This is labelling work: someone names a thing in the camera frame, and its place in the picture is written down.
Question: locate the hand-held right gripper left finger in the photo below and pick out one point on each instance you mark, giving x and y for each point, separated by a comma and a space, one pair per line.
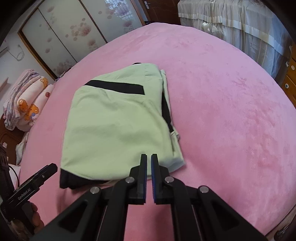
144, 176

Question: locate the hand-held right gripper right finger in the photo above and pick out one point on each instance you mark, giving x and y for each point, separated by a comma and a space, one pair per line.
153, 178

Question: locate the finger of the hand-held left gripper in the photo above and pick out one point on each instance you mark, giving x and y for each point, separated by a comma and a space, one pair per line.
45, 173

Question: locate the green and black hooded jacket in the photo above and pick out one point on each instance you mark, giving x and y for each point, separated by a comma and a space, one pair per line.
111, 127

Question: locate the person's left hand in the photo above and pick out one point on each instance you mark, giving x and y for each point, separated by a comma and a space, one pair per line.
37, 217

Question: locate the crumpled light cloth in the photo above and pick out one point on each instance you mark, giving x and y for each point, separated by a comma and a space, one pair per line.
22, 148

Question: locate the wooden headboard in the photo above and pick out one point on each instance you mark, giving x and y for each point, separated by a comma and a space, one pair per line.
9, 136

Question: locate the folded pink bear-print quilt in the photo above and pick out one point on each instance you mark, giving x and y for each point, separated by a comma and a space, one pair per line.
34, 104

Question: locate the folded lilac blanket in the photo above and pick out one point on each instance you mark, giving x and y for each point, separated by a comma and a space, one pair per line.
20, 85

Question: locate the pink bed blanket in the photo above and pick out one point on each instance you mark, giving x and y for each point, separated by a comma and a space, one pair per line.
231, 115

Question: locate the white air conditioner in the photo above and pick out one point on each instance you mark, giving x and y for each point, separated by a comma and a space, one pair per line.
3, 49

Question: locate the floral sliding-door wardrobe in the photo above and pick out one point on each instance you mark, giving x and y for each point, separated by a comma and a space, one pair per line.
69, 34

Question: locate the brown wooden door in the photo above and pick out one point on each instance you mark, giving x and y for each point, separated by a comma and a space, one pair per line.
161, 11

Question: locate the wooden drawer cabinet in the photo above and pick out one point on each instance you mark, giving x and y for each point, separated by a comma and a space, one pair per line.
291, 76

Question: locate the white lace furniture cover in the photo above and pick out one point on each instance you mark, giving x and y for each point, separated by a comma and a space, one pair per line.
231, 23

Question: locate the wooden wall shelf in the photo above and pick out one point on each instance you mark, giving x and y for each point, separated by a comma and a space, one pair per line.
4, 83

